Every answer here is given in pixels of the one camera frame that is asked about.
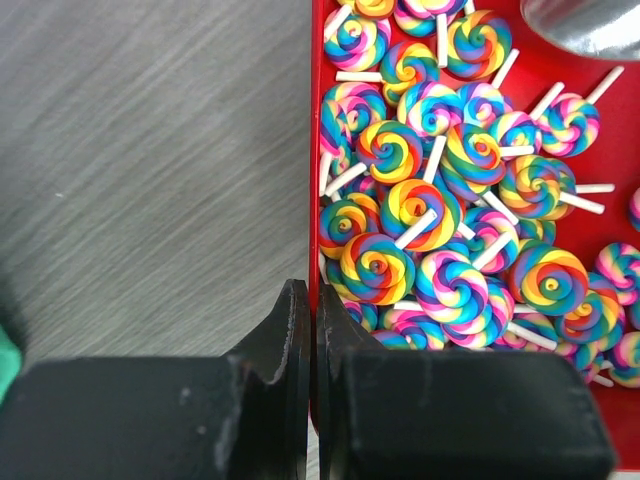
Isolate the red square candy box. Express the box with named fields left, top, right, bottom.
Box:
left=307, top=0, right=640, bottom=480

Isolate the green cloth garment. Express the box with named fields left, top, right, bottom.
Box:
left=1, top=296, right=25, bottom=401

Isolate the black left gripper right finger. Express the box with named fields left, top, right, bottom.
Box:
left=315, top=286, right=616, bottom=479

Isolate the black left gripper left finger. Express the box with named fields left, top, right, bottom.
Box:
left=1, top=279, right=311, bottom=479

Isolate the silver metal scoop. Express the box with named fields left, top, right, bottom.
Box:
left=520, top=0, right=639, bottom=62

